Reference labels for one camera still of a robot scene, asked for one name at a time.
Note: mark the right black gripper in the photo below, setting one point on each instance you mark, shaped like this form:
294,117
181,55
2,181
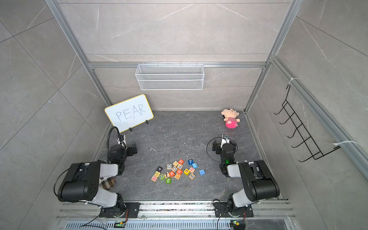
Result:
217,146

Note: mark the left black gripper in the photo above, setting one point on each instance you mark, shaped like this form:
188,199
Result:
130,149

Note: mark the dark brown P block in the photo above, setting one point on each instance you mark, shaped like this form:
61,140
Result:
159,169

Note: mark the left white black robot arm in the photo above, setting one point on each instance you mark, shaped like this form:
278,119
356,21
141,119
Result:
83,182

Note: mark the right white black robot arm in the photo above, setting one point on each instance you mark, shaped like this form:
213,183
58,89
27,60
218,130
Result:
257,180

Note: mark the whiteboard with PEAR writing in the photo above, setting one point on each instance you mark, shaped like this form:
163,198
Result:
130,113

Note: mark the pink plush doll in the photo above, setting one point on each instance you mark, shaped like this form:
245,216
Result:
231,118

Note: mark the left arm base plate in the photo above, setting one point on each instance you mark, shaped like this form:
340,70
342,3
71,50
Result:
130,210

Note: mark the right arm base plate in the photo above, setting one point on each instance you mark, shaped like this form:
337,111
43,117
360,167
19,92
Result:
224,210

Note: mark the white wire mesh basket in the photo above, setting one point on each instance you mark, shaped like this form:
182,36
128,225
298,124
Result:
154,77

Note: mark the black wire hook rack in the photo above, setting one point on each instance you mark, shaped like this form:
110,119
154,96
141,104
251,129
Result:
307,140

